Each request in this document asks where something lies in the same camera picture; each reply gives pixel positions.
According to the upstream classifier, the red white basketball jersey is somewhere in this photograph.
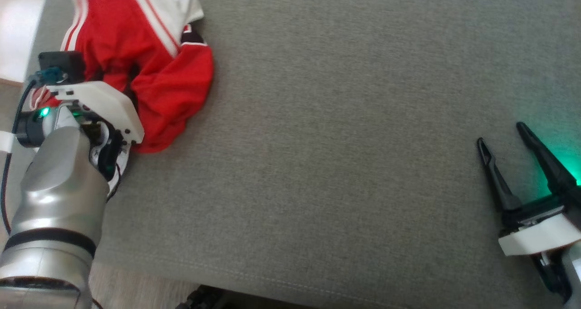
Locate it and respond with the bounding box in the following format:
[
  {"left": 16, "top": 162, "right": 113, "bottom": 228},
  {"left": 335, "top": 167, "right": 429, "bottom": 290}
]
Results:
[{"left": 29, "top": 0, "right": 215, "bottom": 154}]

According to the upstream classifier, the blue left cable connector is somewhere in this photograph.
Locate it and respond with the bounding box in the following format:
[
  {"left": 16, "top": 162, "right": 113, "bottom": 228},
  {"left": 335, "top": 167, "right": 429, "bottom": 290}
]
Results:
[{"left": 33, "top": 67, "right": 69, "bottom": 85}]

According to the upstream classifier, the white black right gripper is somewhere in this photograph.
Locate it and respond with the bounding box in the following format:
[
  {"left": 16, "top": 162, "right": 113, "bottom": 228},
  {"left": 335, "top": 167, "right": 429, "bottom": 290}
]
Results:
[{"left": 476, "top": 121, "right": 581, "bottom": 257}]

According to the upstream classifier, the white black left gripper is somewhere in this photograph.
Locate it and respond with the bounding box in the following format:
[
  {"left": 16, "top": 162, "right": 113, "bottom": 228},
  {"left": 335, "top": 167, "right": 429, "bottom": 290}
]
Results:
[{"left": 45, "top": 81, "right": 145, "bottom": 185}]

